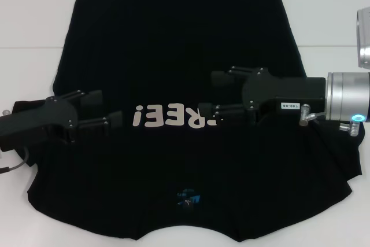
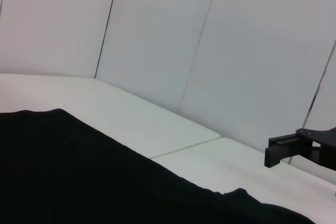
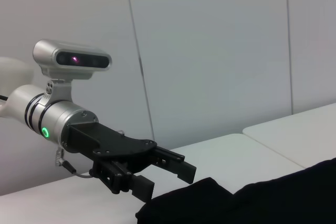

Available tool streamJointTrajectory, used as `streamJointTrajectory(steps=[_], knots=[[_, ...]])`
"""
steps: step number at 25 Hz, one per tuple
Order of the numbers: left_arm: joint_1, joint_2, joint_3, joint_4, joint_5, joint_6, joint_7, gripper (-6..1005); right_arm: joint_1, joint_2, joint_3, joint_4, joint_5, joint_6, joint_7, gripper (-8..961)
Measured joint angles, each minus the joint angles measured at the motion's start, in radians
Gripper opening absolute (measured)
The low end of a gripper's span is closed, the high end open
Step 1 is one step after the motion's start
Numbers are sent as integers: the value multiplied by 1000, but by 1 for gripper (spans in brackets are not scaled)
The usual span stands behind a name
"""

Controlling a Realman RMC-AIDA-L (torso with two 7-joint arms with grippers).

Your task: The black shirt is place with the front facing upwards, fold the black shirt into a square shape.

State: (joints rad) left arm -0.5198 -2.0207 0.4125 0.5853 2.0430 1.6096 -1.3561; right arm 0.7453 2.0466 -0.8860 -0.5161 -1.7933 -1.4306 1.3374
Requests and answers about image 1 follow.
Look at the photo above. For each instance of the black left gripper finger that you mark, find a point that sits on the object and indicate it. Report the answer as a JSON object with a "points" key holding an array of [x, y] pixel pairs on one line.
{"points": [[89, 98], [98, 122]]}

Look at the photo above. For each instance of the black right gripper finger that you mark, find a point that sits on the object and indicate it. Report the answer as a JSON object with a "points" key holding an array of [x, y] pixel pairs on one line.
{"points": [[225, 77], [231, 109]]}

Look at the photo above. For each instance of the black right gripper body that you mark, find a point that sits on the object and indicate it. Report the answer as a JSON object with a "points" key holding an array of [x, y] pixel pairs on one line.
{"points": [[289, 90]]}

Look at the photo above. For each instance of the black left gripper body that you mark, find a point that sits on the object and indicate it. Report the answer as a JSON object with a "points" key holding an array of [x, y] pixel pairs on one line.
{"points": [[43, 119]]}

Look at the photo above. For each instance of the black T-shirt with FREE print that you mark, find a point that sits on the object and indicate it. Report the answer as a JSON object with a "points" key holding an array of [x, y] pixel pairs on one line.
{"points": [[173, 41]]}

